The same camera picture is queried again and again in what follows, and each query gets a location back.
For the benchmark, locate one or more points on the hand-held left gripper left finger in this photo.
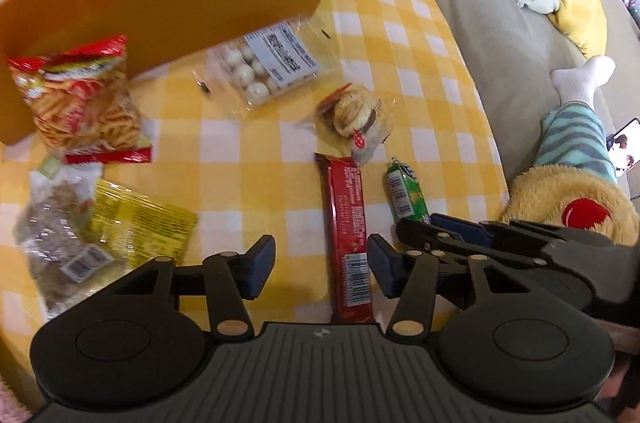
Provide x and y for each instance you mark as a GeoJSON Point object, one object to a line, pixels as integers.
{"type": "Point", "coordinates": [262, 263]}

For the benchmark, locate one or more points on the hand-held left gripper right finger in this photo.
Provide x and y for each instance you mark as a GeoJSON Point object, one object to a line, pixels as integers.
{"type": "Point", "coordinates": [382, 268]}

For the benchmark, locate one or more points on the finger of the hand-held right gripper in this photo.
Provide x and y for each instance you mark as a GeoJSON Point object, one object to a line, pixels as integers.
{"type": "Point", "coordinates": [425, 233]}
{"type": "Point", "coordinates": [455, 224]}

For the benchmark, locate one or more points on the green candy packet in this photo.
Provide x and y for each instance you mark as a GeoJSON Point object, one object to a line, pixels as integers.
{"type": "Point", "coordinates": [402, 193]}

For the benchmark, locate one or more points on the red chocolate bar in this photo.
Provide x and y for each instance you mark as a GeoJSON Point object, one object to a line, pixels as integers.
{"type": "Point", "coordinates": [347, 213]}

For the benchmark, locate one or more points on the clear pack of white balls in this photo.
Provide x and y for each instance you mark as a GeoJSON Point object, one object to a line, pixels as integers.
{"type": "Point", "coordinates": [250, 68]}

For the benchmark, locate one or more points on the red fries snack bag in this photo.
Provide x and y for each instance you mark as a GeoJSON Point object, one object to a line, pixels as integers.
{"type": "Point", "coordinates": [85, 103]}

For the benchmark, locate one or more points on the yellow plush toy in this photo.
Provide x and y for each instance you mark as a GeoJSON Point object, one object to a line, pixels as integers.
{"type": "Point", "coordinates": [545, 198]}

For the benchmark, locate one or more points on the yellow checkered tablecloth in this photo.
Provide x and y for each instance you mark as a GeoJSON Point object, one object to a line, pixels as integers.
{"type": "Point", "coordinates": [280, 143]}

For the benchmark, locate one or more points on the yellow snack packet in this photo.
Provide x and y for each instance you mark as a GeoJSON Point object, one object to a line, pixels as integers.
{"type": "Point", "coordinates": [145, 223]}

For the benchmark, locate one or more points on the smartphone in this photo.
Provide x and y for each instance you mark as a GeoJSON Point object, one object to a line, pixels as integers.
{"type": "Point", "coordinates": [625, 148]}

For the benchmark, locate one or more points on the burger-shaped snack packet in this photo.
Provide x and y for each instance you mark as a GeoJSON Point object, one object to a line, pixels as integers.
{"type": "Point", "coordinates": [350, 113]}

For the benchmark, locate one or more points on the white sock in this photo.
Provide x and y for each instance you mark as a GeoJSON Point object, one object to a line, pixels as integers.
{"type": "Point", "coordinates": [580, 78]}

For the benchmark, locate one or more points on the clear packet of seeds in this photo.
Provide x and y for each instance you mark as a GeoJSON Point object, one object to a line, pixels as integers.
{"type": "Point", "coordinates": [50, 228]}

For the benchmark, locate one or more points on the beige sofa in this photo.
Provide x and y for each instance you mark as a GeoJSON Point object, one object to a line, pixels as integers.
{"type": "Point", "coordinates": [480, 3]}

